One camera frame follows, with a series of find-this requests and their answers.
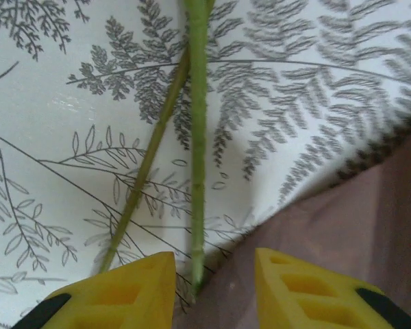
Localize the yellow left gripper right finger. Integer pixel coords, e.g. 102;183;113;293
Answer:
254;248;411;329

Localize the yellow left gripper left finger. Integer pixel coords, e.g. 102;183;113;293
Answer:
15;252;177;329

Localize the dark red wrapping paper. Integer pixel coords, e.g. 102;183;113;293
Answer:
173;111;411;329

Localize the pink fake rose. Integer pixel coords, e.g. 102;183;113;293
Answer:
97;46;192;275

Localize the blue fake rose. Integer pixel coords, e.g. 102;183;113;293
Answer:
183;0;215;304

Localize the floral tablecloth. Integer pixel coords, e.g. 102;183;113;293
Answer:
0;0;411;329

